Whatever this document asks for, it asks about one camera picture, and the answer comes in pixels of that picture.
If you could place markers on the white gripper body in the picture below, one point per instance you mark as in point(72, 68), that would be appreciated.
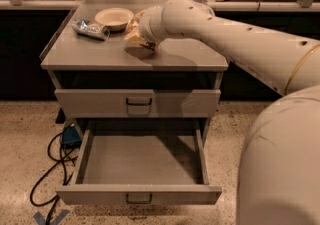
point(145, 26)

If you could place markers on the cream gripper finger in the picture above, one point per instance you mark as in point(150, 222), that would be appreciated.
point(138, 40)
point(138, 16)

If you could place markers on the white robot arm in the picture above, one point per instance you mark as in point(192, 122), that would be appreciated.
point(279, 168)

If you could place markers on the crushed blue silver can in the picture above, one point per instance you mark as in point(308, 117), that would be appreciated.
point(91, 29)

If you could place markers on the grey drawer cabinet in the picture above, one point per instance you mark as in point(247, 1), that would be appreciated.
point(78, 62)

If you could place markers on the closed grey upper drawer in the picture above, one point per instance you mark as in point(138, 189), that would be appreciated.
point(111, 103)

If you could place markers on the open grey middle drawer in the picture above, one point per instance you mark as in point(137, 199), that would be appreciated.
point(168, 164)

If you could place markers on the white bowl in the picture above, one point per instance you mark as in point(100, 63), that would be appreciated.
point(116, 19)

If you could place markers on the blue power box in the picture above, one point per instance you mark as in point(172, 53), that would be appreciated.
point(70, 137)

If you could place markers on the black upper drawer handle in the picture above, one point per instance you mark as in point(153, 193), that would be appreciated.
point(139, 101)

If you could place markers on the black drawer handle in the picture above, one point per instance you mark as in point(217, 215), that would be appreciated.
point(139, 101)
point(138, 198)

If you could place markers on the black lower drawer handle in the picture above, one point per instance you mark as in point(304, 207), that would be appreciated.
point(138, 198)

